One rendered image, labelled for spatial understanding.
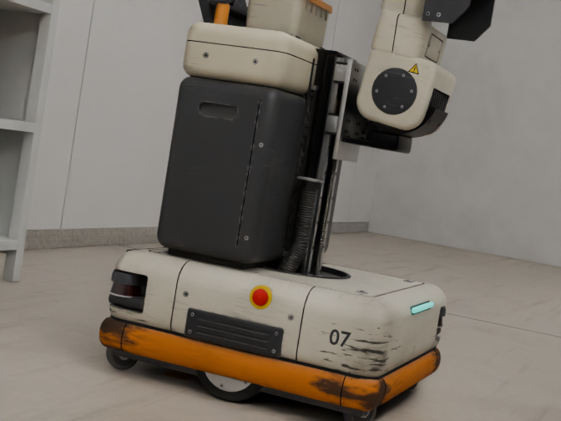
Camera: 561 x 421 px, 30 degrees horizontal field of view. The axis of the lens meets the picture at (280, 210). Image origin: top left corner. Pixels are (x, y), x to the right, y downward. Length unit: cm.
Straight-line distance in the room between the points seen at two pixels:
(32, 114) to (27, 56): 20
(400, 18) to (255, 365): 83
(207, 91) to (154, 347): 58
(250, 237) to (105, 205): 253
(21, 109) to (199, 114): 126
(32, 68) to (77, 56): 93
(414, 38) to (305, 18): 29
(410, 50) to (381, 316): 60
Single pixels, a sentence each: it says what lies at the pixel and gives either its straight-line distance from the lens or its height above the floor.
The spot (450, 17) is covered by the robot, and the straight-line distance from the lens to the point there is 233.
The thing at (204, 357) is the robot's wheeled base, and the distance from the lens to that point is 230.
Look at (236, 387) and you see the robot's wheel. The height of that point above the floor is 4.
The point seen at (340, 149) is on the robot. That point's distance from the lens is 243.
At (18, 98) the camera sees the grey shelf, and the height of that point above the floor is 59.
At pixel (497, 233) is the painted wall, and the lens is 846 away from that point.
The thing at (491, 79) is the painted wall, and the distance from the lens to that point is 853.
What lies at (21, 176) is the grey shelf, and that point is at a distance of 346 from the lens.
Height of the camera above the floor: 56
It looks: 3 degrees down
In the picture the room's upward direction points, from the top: 9 degrees clockwise
